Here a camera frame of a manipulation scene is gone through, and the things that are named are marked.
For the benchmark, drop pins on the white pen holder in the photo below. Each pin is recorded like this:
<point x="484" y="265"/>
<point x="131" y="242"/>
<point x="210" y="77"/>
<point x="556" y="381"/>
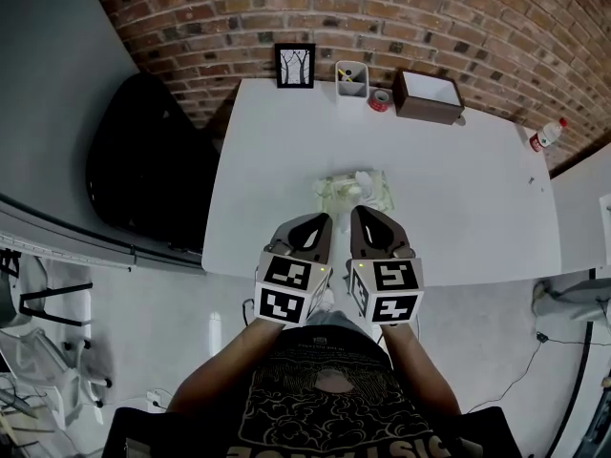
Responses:
<point x="352" y="89"/>

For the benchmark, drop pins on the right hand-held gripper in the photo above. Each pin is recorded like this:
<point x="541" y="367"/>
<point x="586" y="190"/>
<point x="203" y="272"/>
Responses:
<point x="391" y="294"/>

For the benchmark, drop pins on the grey shorts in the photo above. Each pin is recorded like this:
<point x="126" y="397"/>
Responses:
<point x="336" y="325"/>

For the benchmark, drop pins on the grey bag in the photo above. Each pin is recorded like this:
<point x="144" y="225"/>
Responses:
<point x="568" y="298"/>

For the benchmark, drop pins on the person's right forearm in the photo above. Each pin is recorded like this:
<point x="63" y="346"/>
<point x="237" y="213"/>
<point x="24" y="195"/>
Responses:
<point x="420" y="370"/>

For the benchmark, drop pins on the black power adapter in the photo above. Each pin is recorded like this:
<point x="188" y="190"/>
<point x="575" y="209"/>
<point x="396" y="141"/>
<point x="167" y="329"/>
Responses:
<point x="542" y="337"/>

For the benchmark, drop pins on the white desk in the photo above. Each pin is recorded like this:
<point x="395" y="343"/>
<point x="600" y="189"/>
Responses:
<point x="453" y="184"/>

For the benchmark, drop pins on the person's left forearm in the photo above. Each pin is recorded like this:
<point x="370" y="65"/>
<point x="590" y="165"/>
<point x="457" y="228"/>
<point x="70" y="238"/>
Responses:
<point x="224" y="365"/>

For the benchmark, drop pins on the black printed t-shirt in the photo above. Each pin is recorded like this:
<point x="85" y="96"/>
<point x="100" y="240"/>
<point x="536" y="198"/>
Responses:
<point x="334" y="422"/>

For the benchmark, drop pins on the clear bottle red label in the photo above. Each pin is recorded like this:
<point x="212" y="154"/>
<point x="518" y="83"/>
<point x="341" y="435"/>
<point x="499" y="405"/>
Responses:
<point x="546" y="136"/>

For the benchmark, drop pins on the black picture frame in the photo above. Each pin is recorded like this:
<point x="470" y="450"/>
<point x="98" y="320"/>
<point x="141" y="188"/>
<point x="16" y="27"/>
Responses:
<point x="295" y="66"/>

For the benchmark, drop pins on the red tape roll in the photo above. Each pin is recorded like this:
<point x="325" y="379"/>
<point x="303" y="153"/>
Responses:
<point x="380" y="101"/>

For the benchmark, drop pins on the pale green cloth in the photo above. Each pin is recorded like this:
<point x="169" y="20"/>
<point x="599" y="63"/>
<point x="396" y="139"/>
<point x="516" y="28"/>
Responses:
<point x="334" y="193"/>

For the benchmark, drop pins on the white wheeled office chair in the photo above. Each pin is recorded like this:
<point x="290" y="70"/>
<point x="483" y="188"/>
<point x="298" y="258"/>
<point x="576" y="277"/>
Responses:
<point x="57" y="365"/>

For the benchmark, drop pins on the yellow pen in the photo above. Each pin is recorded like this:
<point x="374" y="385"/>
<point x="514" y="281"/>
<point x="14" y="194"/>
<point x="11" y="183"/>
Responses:
<point x="347" y="75"/>

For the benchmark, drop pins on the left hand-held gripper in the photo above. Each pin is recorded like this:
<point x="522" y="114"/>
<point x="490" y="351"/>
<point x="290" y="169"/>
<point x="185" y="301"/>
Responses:
<point x="281" y="294"/>

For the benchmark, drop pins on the white chair black frame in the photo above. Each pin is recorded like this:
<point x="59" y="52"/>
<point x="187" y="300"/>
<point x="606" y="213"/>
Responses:
<point x="52" y="298"/>

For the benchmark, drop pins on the white power strip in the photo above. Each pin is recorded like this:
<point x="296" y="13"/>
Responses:
<point x="155" y="400"/>

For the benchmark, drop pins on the brown tissue box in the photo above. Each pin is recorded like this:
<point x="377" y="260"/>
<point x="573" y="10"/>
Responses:
<point x="425" y="108"/>

